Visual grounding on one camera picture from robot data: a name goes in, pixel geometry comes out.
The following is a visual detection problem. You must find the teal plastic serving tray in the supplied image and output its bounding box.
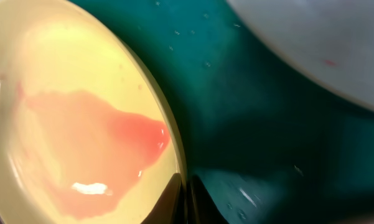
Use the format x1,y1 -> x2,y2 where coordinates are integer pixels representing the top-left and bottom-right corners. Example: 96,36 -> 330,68
75,0 -> 374,223

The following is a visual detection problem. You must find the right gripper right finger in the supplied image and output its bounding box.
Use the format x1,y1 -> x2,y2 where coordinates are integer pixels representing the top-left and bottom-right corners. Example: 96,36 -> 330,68
188,175 -> 228,224

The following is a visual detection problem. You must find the light blue plate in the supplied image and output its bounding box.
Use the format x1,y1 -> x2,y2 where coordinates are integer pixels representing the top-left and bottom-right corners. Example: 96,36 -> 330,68
228,0 -> 374,111

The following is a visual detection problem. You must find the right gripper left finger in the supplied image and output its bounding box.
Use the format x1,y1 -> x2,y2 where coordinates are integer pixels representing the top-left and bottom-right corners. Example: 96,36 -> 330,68
141,173 -> 184,224

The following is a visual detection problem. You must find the yellow-green plate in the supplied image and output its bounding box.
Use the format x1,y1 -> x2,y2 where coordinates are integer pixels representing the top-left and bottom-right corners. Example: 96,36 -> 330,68
0,0 -> 187,223

